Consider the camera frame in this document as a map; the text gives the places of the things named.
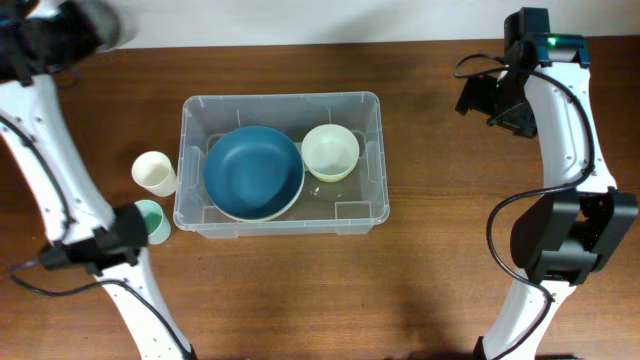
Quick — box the right black cable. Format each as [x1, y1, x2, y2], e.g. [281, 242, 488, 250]
[452, 52, 597, 360]

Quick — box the green cup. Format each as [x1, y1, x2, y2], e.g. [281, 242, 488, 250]
[135, 200, 171, 245]

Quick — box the blue plate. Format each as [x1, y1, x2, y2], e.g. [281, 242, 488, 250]
[203, 126, 305, 222]

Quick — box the white bowl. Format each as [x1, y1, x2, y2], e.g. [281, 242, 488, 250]
[300, 124, 360, 175]

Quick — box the yellow bowl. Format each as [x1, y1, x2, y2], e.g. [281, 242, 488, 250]
[308, 170, 351, 183]

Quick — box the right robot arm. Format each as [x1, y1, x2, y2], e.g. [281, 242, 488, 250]
[454, 7, 639, 359]

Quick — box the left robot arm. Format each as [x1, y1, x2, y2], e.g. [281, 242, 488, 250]
[1, 1, 196, 359]

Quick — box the cream cup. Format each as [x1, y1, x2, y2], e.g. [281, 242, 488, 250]
[131, 151, 177, 197]

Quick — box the beige plate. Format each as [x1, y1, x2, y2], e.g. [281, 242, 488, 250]
[207, 170, 305, 223]

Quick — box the grey cup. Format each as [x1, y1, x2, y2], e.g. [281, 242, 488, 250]
[78, 0, 139, 53]

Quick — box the clear plastic storage bin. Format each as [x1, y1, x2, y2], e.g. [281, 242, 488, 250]
[173, 91, 390, 239]

